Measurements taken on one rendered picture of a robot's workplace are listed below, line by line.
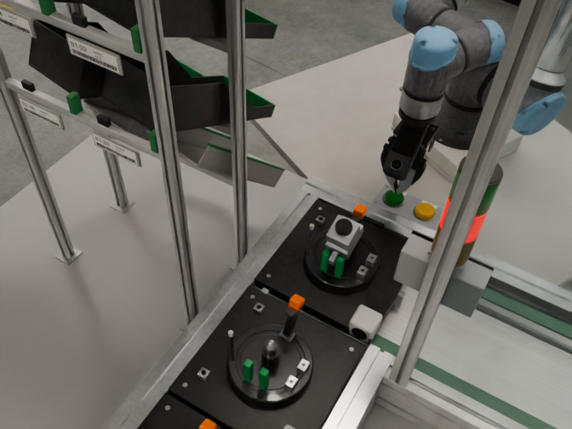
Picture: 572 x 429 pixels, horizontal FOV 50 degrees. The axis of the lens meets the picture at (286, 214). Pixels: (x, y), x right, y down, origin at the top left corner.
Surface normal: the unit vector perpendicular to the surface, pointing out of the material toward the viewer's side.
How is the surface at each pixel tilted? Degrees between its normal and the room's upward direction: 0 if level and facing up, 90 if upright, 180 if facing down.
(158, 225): 0
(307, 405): 0
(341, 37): 0
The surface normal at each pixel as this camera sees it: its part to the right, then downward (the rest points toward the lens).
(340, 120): 0.03, -0.66
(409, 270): -0.51, 0.63
